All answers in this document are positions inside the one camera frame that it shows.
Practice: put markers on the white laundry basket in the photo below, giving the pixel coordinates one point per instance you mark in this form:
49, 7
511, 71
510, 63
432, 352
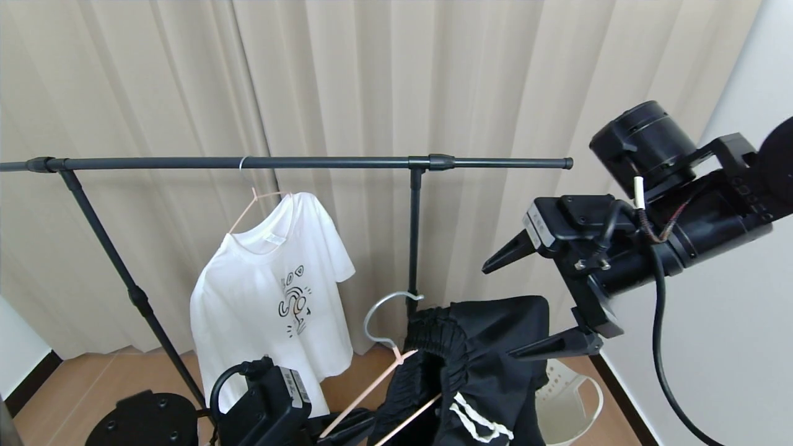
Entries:
576, 396

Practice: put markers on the white printed t-shirt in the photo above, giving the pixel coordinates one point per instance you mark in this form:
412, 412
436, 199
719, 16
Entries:
248, 297

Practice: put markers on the pink clothes hanger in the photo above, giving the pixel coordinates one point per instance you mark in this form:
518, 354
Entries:
248, 210
372, 384

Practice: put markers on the black clothes rack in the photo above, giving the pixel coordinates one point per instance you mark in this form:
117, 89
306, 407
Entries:
310, 163

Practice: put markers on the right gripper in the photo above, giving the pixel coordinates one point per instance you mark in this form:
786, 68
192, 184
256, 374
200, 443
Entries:
619, 279

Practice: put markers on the beige curtain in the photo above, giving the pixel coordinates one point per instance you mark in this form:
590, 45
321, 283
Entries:
433, 74

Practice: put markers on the black garment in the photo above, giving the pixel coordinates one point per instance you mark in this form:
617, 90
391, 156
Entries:
495, 353

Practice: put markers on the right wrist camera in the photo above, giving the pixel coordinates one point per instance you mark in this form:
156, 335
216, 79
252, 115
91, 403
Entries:
576, 223

